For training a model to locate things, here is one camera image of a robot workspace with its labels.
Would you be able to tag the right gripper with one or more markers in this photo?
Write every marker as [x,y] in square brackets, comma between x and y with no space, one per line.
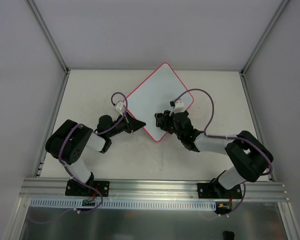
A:
[170,122]

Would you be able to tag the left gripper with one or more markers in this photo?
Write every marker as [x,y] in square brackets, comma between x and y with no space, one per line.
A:
[128,122]

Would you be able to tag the pink framed whiteboard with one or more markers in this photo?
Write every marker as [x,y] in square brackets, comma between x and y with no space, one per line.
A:
[154,95]

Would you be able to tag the black whiteboard eraser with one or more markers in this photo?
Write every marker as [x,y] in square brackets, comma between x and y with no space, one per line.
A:
[159,120]

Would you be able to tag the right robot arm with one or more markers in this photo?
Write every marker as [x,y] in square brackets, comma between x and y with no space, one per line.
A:
[249,157]

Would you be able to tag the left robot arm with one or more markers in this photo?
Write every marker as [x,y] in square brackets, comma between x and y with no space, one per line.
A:
[68,142]

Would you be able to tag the black object at bottom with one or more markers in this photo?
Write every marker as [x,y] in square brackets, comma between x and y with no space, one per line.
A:
[228,235]

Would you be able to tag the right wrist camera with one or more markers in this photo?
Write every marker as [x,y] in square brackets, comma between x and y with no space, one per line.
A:
[177,106]

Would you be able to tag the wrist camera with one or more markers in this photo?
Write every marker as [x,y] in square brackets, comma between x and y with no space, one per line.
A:
[177,106]
[120,107]

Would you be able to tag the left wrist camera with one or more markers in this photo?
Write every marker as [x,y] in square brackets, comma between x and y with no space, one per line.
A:
[120,107]

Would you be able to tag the aluminium front rail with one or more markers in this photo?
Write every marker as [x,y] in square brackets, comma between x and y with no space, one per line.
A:
[170,190]

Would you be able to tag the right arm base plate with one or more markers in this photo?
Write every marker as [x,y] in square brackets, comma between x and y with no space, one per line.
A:
[216,191]

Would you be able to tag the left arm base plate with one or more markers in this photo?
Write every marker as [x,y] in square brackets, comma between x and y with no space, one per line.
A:
[75,189]

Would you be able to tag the white slotted cable duct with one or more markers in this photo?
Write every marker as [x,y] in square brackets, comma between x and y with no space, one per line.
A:
[80,203]

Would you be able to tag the left aluminium frame post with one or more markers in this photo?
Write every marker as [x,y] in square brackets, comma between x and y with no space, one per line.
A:
[47,34]

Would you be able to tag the aluminium frame post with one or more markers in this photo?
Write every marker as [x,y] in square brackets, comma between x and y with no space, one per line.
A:
[265,34]
[47,34]

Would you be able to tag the right aluminium frame post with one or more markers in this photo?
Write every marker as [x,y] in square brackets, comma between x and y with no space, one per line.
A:
[265,34]

